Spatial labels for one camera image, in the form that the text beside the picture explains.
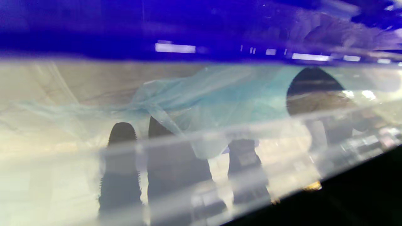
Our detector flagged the clear bubble film sheet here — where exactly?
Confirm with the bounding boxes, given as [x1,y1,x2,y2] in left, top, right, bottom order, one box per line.
[17,64,303,160]

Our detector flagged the clear plastic crate blue handles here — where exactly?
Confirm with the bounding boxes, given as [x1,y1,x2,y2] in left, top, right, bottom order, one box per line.
[0,0,402,226]

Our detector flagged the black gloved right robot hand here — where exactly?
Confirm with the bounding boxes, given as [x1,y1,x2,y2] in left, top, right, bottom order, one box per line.
[97,67,402,226]

